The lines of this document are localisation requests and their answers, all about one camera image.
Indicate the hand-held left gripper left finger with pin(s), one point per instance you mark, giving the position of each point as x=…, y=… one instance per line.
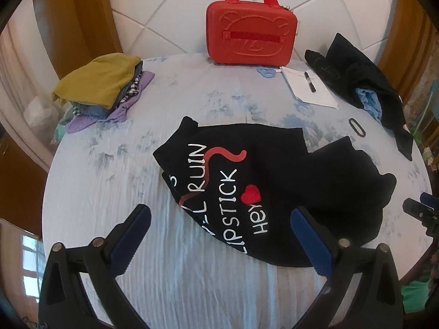
x=135, y=236

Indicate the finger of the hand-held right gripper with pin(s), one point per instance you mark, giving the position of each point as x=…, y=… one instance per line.
x=416, y=209
x=430, y=200

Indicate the black crumpled garment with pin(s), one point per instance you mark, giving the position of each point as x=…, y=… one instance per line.
x=346, y=65

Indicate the red hard carry case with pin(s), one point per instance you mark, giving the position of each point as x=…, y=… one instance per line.
x=250, y=24

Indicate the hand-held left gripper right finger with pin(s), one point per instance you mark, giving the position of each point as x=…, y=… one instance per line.
x=310, y=240

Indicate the plaid folded garment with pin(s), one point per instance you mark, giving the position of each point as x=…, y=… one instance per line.
x=132, y=90

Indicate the white padded headboard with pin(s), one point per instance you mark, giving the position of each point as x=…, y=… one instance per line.
x=164, y=10

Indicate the green cloth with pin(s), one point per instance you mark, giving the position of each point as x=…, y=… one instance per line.
x=416, y=294

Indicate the white paper sheet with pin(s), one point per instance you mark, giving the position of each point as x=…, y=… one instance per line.
x=317, y=97

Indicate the black printed t-shirt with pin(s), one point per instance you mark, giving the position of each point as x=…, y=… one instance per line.
x=343, y=185

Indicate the yellow folded garment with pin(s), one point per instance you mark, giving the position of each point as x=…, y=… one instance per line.
x=96, y=78

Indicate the white curtain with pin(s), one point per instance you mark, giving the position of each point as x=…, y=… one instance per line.
x=20, y=75

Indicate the black marker pen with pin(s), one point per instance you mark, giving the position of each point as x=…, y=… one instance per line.
x=310, y=81

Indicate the blue denim folded garment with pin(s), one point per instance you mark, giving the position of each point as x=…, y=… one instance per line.
x=91, y=109

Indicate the light blue shirt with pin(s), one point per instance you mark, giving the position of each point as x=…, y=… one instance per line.
x=370, y=104

